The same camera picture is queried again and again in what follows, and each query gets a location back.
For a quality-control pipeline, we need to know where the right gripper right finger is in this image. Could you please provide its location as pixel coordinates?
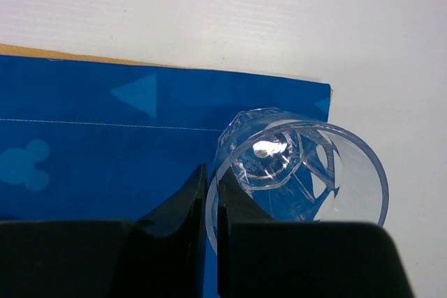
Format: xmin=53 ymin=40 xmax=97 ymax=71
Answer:
xmin=217 ymin=170 xmax=413 ymax=297

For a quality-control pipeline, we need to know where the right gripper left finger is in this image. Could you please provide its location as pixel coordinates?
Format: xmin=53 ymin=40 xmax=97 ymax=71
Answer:
xmin=1 ymin=164 xmax=207 ymax=297

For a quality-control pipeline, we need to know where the clear plastic drinking glass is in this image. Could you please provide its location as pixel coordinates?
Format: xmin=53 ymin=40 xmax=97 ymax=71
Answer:
xmin=205 ymin=107 xmax=389 ymax=247

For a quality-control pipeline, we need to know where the blue Mickey Mouse placemat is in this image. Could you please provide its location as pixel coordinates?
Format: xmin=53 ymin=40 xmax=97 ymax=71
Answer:
xmin=1 ymin=54 xmax=332 ymax=237

